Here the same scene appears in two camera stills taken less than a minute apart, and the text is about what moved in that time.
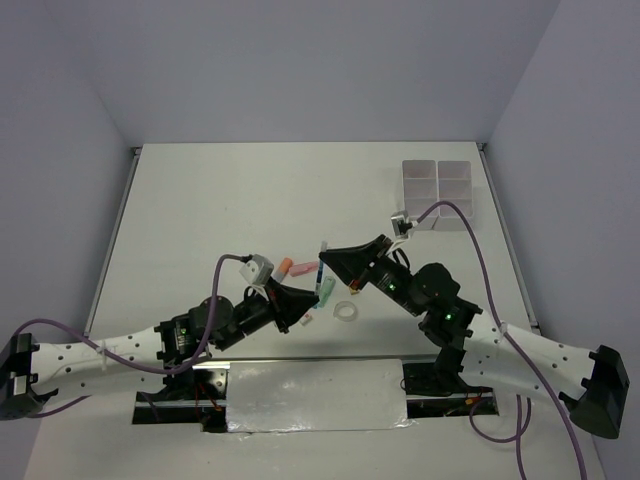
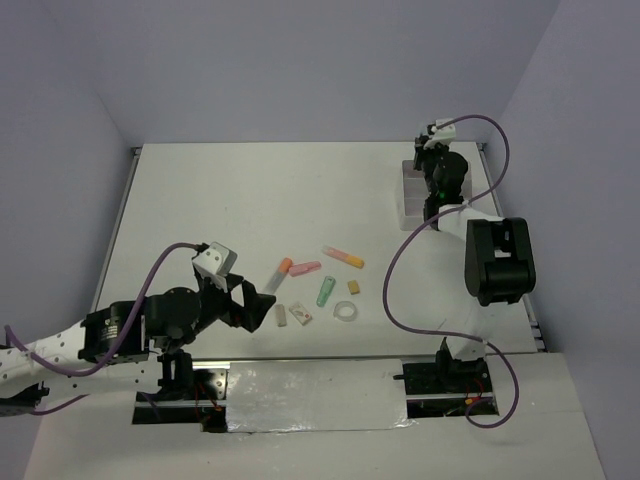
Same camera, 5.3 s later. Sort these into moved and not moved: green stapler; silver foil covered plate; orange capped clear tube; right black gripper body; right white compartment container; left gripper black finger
Moved: left gripper black finger; right black gripper body
Not moved: silver foil covered plate; right white compartment container; orange capped clear tube; green stapler
